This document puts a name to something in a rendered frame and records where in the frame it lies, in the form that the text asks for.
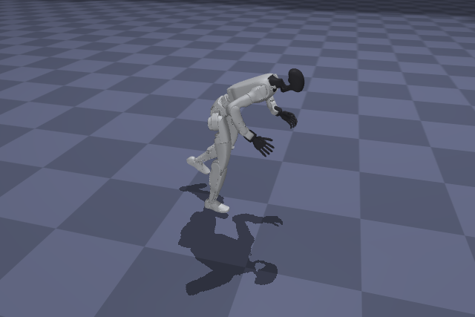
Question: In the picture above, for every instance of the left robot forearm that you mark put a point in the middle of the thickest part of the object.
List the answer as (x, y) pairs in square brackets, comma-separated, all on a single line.
[(271, 104)]

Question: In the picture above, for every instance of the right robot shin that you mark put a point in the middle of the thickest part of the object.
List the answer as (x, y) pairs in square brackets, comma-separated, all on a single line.
[(216, 180)]

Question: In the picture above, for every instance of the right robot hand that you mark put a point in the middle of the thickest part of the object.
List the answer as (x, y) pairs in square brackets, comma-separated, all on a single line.
[(260, 142)]

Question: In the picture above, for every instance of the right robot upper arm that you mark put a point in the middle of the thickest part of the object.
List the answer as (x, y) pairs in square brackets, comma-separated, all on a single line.
[(256, 94)]

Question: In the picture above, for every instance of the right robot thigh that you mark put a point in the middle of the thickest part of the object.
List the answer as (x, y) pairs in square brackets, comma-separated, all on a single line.
[(222, 141)]

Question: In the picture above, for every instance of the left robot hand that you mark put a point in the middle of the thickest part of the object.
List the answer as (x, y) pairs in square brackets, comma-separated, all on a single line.
[(287, 116)]

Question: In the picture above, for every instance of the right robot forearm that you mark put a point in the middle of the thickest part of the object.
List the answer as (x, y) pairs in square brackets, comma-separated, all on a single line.
[(239, 124)]

